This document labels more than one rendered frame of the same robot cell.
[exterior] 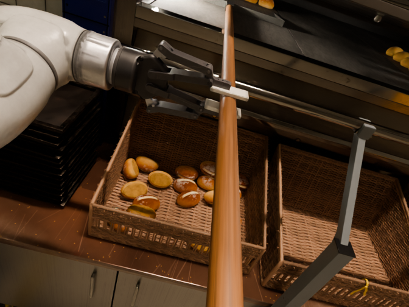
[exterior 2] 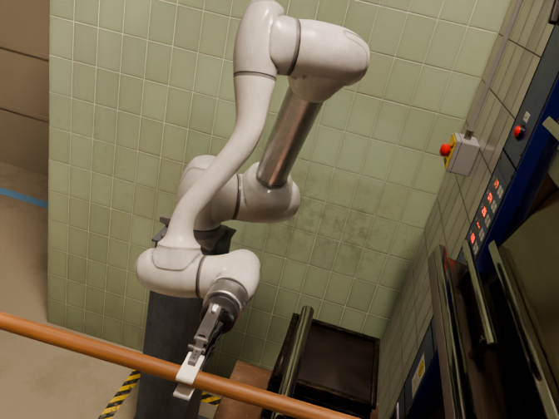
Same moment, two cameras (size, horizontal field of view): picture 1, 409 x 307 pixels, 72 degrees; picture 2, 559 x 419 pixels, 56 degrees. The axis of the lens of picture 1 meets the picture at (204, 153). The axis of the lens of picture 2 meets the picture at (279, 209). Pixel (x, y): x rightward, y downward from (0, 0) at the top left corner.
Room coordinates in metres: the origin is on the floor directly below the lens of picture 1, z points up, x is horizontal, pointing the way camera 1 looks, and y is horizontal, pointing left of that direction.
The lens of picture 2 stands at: (0.72, -0.66, 1.90)
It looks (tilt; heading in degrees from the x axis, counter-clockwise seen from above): 26 degrees down; 103
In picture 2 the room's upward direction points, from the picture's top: 13 degrees clockwise
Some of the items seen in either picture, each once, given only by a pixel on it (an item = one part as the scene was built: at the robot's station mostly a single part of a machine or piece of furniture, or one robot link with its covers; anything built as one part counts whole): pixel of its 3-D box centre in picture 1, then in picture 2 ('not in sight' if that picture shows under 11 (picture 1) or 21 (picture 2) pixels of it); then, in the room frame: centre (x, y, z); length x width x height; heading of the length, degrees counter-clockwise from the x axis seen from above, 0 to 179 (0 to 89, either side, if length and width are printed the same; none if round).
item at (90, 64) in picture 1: (101, 62); (225, 303); (0.45, 0.22, 1.20); 0.09 x 0.06 x 0.09; 7
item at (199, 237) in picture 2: not in sight; (191, 224); (0.12, 0.76, 1.03); 0.22 x 0.18 x 0.06; 4
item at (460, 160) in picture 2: not in sight; (460, 154); (0.87, 0.97, 1.46); 0.10 x 0.07 x 0.10; 97
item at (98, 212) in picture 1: (189, 178); not in sight; (0.78, 0.02, 0.72); 0.56 x 0.49 x 0.28; 97
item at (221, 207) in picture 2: not in sight; (205, 189); (0.15, 0.77, 1.17); 0.18 x 0.16 x 0.22; 30
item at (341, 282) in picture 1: (338, 225); not in sight; (0.82, -0.57, 0.72); 0.56 x 0.49 x 0.28; 97
